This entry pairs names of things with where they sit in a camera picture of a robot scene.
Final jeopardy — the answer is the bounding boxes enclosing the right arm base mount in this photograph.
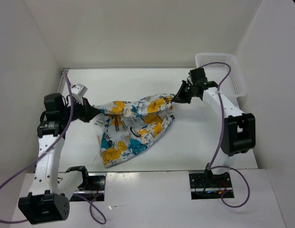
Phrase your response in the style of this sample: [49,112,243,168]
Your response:
[188,171,234,200]

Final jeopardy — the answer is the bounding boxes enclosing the purple cable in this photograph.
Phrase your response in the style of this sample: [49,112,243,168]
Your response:
[199,62,251,209]
[0,68,107,225]

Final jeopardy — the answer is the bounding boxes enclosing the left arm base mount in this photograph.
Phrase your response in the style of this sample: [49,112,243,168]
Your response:
[70,172,106,202]

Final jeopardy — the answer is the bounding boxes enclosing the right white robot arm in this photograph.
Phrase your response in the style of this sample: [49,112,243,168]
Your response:
[173,67,256,187]

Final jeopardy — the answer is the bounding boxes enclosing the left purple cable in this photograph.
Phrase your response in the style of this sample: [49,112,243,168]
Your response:
[0,68,107,225]

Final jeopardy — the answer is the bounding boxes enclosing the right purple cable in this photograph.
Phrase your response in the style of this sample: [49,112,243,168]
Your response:
[199,62,251,209]

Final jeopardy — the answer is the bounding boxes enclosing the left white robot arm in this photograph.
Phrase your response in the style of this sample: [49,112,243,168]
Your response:
[18,93,100,225]

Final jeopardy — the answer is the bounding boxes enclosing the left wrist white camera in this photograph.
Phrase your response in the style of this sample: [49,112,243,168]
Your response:
[71,84,88,105]

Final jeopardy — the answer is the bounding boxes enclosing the white plastic basket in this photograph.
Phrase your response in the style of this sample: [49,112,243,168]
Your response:
[195,53,248,98]

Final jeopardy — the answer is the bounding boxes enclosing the patterned white yellow teal shorts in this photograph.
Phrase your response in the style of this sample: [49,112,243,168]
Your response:
[94,94,175,168]

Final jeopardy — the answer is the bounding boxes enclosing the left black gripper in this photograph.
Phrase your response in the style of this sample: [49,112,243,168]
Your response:
[61,96,101,123]

